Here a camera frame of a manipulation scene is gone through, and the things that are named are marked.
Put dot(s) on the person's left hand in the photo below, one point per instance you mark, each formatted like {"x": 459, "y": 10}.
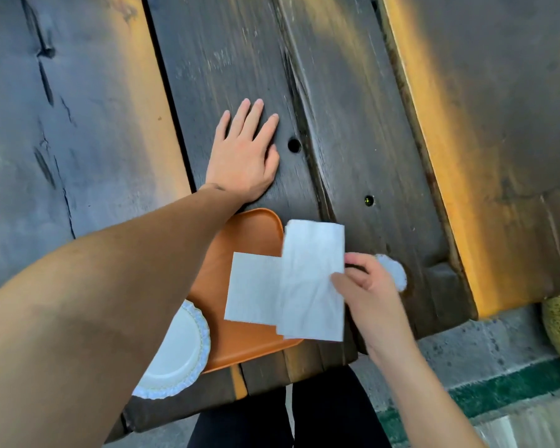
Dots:
{"x": 238, "y": 165}

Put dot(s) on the person's right hand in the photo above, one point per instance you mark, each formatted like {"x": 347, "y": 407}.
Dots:
{"x": 378, "y": 305}

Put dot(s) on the person's left thumb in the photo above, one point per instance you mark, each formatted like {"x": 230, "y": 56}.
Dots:
{"x": 272, "y": 161}

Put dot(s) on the person's left little finger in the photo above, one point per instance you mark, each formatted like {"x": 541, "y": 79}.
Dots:
{"x": 222, "y": 126}

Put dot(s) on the person's right thumb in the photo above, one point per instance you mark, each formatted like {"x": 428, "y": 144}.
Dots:
{"x": 347, "y": 283}

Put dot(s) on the person's left middle finger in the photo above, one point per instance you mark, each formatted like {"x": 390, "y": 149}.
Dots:
{"x": 253, "y": 118}

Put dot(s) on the white paper napkin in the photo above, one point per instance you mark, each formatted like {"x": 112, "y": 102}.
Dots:
{"x": 308, "y": 284}

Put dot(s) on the person's right forearm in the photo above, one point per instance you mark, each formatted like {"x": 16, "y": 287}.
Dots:
{"x": 424, "y": 398}

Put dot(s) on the person's left forearm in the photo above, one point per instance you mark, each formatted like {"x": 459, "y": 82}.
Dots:
{"x": 88, "y": 317}

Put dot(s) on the small white round paper piece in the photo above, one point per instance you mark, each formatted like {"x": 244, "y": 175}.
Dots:
{"x": 395, "y": 272}

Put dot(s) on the orange plastic tray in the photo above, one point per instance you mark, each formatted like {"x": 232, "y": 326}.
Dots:
{"x": 247, "y": 347}

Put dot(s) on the person's black trousers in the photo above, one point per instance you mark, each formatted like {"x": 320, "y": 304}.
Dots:
{"x": 326, "y": 415}

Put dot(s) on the white fluted paper plate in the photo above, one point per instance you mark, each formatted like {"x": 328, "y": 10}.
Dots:
{"x": 177, "y": 352}

